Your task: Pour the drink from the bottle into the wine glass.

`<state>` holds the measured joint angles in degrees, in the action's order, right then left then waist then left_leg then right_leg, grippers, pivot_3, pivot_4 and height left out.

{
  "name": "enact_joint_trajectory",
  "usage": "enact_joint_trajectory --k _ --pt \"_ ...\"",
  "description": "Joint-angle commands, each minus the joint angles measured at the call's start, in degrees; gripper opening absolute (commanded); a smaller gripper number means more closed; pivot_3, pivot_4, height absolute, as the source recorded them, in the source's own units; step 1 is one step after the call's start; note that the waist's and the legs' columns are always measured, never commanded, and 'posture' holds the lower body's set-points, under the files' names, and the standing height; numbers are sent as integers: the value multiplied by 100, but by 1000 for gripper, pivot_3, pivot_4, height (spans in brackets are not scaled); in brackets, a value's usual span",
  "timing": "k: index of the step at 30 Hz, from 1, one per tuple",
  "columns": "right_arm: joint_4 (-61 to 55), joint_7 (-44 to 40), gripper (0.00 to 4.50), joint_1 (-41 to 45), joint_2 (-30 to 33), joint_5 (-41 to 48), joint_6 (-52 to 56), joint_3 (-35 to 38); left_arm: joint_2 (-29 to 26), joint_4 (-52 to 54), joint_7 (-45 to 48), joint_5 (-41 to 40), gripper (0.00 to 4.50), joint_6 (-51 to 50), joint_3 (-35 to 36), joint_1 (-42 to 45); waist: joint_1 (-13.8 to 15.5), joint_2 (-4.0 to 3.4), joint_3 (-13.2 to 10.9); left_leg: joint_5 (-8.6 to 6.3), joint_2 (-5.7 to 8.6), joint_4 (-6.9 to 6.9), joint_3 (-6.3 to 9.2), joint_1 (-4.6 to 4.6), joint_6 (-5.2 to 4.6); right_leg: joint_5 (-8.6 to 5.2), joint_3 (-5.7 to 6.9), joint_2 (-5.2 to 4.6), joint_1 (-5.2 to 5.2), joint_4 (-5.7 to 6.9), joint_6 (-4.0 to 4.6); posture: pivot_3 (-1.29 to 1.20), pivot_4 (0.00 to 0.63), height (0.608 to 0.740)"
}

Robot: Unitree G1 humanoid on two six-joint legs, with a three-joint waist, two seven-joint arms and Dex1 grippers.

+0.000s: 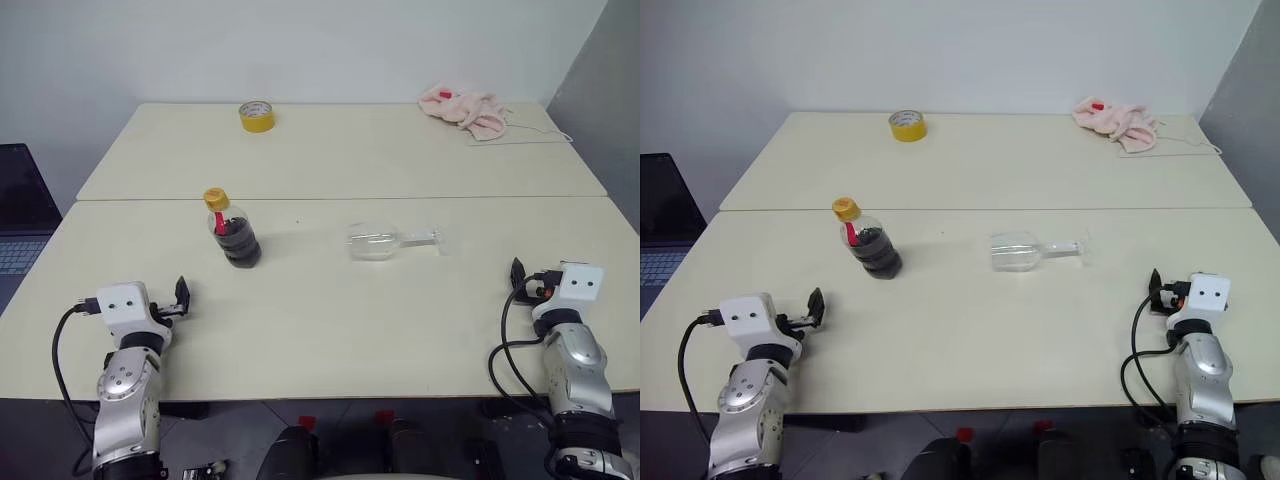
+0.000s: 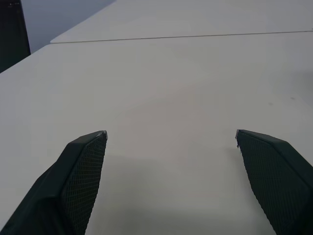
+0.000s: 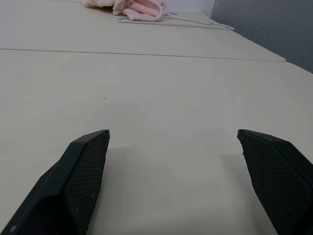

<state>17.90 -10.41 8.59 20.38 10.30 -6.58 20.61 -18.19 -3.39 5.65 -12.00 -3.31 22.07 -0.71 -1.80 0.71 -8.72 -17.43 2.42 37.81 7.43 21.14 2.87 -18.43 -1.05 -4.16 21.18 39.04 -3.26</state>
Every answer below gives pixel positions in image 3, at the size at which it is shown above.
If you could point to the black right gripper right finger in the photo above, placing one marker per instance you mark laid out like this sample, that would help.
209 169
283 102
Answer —
281 181

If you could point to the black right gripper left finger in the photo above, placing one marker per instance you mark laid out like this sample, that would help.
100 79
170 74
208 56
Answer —
73 186

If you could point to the pink fluffy towel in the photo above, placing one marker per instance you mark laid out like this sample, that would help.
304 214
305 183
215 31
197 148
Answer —
141 8

